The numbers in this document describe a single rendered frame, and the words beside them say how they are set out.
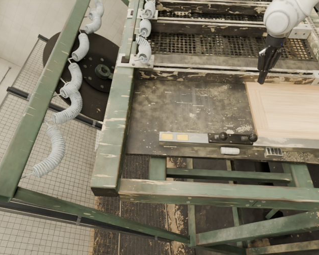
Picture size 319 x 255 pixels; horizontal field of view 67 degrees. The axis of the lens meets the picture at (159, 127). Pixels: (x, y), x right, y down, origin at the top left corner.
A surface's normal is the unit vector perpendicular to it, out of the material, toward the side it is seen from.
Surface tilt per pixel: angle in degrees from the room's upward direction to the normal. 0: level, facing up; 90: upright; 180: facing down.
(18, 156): 90
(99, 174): 54
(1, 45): 90
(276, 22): 62
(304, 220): 0
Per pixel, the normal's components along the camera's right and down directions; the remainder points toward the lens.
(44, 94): 0.61, -0.44
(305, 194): 0.03, -0.57
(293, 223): -0.80, -0.37
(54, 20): 0.07, 0.72
